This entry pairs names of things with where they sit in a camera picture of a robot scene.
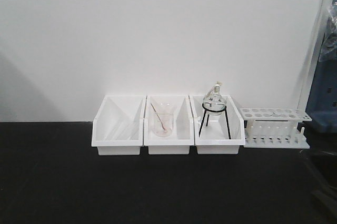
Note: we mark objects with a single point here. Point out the clear glass beaker in bin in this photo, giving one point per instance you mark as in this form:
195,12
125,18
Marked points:
163,115

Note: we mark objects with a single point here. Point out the white storage bin middle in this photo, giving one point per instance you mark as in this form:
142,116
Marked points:
182,137

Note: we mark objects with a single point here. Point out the white storage bin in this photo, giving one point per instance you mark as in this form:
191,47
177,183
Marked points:
118,126
182,137
214,138

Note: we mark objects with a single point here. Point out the glass stirring rod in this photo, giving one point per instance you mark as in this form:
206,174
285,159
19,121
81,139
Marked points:
162,125

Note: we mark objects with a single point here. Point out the glass alcohol lamp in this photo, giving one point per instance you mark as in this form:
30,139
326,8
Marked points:
213,102

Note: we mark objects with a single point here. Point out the white storage bin left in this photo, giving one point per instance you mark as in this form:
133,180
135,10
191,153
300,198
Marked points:
118,126

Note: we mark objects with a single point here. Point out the white storage bin right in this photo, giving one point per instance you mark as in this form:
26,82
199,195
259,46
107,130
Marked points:
214,138

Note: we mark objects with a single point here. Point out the white test tube rack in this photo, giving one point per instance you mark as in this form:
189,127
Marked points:
274,128

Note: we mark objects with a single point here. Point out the black wire tripod stand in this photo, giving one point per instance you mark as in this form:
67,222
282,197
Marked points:
207,112

